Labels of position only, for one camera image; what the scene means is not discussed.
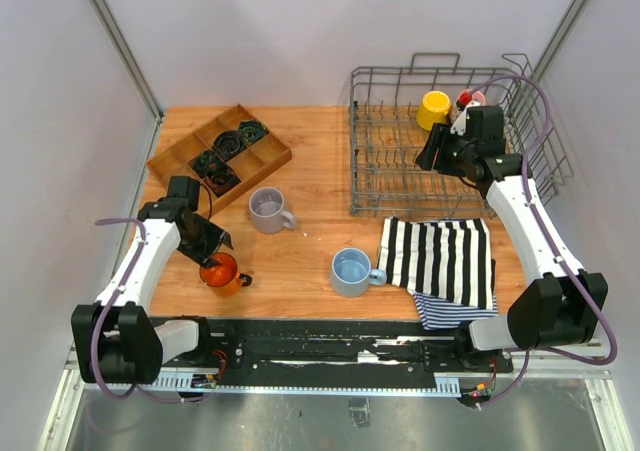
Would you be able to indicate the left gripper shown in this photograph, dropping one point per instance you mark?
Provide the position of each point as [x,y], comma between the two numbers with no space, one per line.
[216,236]

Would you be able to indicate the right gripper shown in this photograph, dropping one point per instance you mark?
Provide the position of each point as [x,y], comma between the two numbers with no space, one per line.
[438,138]

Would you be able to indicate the orange glass mug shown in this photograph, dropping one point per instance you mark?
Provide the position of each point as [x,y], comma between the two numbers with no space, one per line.
[224,278]

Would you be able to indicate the yellow enamel mug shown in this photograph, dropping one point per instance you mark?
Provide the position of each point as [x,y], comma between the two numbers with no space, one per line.
[434,109]

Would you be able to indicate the lilac grey mug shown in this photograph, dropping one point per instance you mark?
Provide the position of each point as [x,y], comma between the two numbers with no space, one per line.
[269,212]

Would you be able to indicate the pink ghost pattern mug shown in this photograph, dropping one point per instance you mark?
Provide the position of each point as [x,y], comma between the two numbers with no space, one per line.
[464,99]

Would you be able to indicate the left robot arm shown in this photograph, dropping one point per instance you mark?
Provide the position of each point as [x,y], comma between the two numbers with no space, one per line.
[115,339]

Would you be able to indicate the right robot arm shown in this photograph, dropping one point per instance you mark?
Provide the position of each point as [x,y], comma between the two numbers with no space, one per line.
[562,302]

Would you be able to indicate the wooden compartment tray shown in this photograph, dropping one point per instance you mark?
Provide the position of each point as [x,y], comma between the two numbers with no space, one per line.
[228,155]

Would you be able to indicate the black white striped cloth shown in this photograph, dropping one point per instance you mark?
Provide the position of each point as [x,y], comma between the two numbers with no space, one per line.
[446,259]

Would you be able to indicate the light blue mug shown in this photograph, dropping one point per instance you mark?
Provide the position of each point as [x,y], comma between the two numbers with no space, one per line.
[352,273]

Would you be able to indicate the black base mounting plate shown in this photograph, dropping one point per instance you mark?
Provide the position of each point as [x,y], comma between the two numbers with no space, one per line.
[246,342]

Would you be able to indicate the blue white striped cloth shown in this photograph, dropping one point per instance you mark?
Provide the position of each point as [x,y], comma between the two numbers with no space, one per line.
[440,314]

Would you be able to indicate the grey wire dish rack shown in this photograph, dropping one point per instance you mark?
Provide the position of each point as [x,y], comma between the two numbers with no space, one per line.
[385,138]

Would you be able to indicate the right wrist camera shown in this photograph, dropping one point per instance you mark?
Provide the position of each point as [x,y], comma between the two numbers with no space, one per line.
[459,126]

